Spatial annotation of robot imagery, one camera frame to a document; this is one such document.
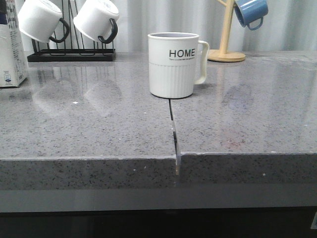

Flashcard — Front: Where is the white mug black handle left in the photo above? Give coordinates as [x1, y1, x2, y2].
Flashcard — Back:
[17, 0, 70, 43]

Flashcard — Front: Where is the white blue milk carton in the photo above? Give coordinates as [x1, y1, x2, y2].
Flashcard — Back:
[0, 0, 28, 88]

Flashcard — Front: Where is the blue enamel mug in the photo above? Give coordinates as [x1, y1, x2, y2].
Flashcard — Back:
[234, 0, 268, 31]

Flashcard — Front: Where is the wooden mug tree stand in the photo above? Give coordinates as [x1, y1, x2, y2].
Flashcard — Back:
[208, 0, 246, 62]

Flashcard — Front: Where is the white mug black handle right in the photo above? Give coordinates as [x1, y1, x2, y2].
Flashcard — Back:
[73, 0, 119, 44]

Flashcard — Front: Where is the white HOME cup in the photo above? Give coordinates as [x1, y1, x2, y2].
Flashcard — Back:
[148, 32, 210, 99]

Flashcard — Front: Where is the white mug black handle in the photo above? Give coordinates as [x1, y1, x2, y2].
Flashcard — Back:
[73, 0, 119, 44]
[17, 0, 70, 43]

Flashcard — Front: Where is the black wire mug rack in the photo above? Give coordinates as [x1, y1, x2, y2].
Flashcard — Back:
[27, 0, 115, 62]

